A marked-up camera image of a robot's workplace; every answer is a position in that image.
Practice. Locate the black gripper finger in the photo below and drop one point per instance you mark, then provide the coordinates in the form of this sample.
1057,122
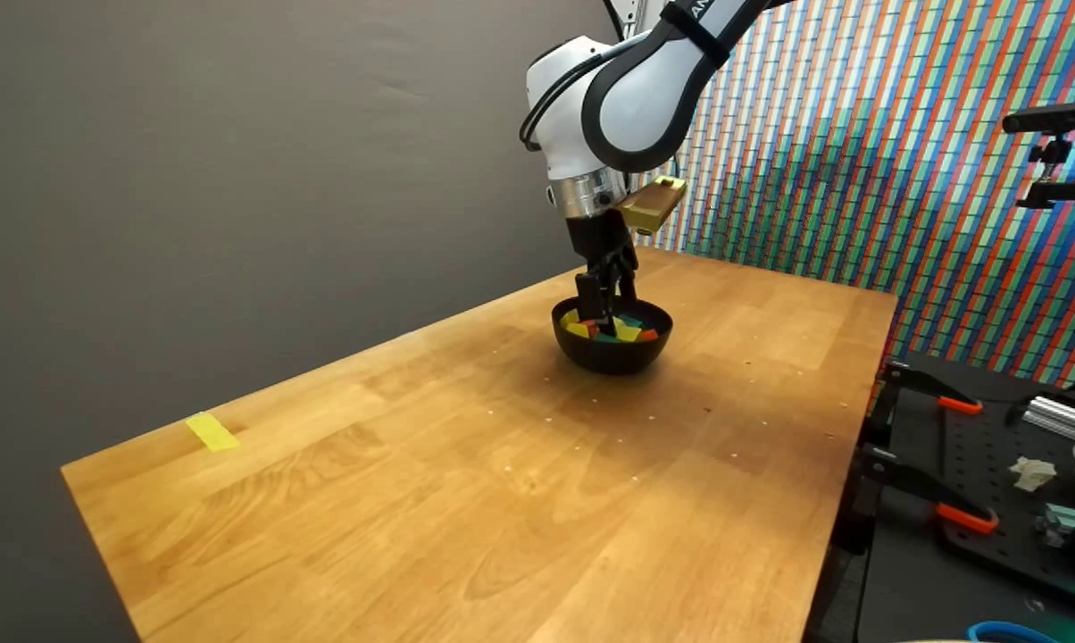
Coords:
623,289
595,298

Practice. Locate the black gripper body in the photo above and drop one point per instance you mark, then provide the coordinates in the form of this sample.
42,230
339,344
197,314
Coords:
601,244

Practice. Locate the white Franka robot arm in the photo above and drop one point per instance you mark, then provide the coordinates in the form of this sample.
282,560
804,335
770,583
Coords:
560,93

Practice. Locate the black bowl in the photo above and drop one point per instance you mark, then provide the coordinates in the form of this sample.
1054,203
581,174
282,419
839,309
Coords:
613,358

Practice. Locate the multicolour patterned backdrop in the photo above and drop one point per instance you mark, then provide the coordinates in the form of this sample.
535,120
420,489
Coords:
942,263

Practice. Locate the black perforated board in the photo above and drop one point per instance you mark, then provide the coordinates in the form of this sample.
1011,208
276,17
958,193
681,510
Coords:
905,575

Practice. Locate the yellow tape strip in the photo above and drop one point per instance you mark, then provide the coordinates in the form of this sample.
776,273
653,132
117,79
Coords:
211,434

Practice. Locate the grey fabric backdrop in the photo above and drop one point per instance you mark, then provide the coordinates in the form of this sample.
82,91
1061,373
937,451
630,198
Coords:
201,180

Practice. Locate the small white crumpled object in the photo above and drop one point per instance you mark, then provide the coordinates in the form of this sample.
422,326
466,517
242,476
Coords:
1032,472

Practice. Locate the white ribbed part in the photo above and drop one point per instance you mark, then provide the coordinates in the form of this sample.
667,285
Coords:
1057,415

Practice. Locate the tan wrist camera plate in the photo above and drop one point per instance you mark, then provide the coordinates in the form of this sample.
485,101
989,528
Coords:
653,205

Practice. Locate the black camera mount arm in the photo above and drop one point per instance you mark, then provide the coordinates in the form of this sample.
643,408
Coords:
1054,120

